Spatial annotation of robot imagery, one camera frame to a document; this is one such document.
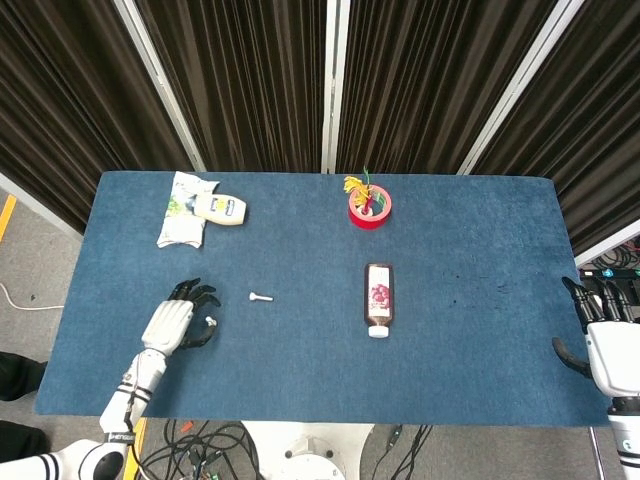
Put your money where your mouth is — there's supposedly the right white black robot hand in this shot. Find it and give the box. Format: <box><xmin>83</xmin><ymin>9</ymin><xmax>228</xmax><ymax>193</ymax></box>
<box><xmin>552</xmin><ymin>276</ymin><xmax>640</xmax><ymax>400</ymax></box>

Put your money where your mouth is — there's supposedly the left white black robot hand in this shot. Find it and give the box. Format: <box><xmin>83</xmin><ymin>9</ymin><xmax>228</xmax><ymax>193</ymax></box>
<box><xmin>141</xmin><ymin>278</ymin><xmax>224</xmax><ymax>354</ymax></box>

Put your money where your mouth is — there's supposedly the black power strip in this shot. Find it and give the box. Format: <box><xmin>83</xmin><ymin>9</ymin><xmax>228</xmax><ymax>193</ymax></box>
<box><xmin>578</xmin><ymin>267</ymin><xmax>640</xmax><ymax>280</ymax></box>

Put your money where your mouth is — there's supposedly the white green snack bag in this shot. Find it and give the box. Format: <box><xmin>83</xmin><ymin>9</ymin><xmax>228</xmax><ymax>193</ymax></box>
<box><xmin>156</xmin><ymin>170</ymin><xmax>221</xmax><ymax>250</ymax></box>

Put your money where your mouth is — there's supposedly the cream lotion bottle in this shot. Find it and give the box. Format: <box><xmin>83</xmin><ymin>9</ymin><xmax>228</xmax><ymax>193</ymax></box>
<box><xmin>193</xmin><ymin>193</ymin><xmax>249</xmax><ymax>226</ymax></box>

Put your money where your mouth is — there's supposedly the blue felt table mat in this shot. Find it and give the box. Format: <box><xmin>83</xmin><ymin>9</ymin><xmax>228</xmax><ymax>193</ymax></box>
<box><xmin>33</xmin><ymin>171</ymin><xmax>619</xmax><ymax>428</ymax></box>

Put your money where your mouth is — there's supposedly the brown bottle white cap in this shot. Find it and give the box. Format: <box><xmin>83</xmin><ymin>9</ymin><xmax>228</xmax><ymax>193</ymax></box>
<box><xmin>363</xmin><ymin>262</ymin><xmax>396</xmax><ymax>341</ymax></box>

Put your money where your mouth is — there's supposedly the red tape roll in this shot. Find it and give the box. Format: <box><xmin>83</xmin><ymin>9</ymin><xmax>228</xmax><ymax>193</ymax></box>
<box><xmin>347</xmin><ymin>183</ymin><xmax>393</xmax><ymax>231</ymax></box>

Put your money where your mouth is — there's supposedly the dark brown pleated curtain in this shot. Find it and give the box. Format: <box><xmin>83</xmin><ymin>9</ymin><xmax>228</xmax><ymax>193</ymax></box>
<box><xmin>0</xmin><ymin>0</ymin><xmax>196</xmax><ymax>236</ymax></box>
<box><xmin>334</xmin><ymin>0</ymin><xmax>559</xmax><ymax>175</ymax></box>
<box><xmin>134</xmin><ymin>0</ymin><xmax>329</xmax><ymax>174</ymax></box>
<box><xmin>469</xmin><ymin>0</ymin><xmax>640</xmax><ymax>256</ymax></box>

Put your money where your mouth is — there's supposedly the yellow artificial flower sprig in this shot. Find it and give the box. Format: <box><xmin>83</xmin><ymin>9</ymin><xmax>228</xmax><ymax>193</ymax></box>
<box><xmin>342</xmin><ymin>166</ymin><xmax>386</xmax><ymax>216</ymax></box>

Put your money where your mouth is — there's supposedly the black floor cable bundle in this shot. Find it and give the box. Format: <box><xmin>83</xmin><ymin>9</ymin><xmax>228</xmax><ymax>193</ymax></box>
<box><xmin>139</xmin><ymin>418</ymin><xmax>261</xmax><ymax>480</ymax></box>
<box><xmin>372</xmin><ymin>424</ymin><xmax>434</xmax><ymax>480</ymax></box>

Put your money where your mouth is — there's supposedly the thin white floor cable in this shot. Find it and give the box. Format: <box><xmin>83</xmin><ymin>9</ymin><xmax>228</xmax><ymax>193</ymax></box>
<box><xmin>0</xmin><ymin>282</ymin><xmax>65</xmax><ymax>312</ymax></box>

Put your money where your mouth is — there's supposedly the white table pedestal base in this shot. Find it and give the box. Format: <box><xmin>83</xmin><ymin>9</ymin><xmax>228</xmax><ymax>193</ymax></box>
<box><xmin>239</xmin><ymin>421</ymin><xmax>376</xmax><ymax>480</ymax></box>

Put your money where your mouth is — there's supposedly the silver partition frame post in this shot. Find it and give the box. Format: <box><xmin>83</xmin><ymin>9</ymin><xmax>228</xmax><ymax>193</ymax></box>
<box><xmin>457</xmin><ymin>0</ymin><xmax>586</xmax><ymax>176</ymax></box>
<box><xmin>112</xmin><ymin>0</ymin><xmax>207</xmax><ymax>173</ymax></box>
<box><xmin>319</xmin><ymin>0</ymin><xmax>351</xmax><ymax>175</ymax></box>

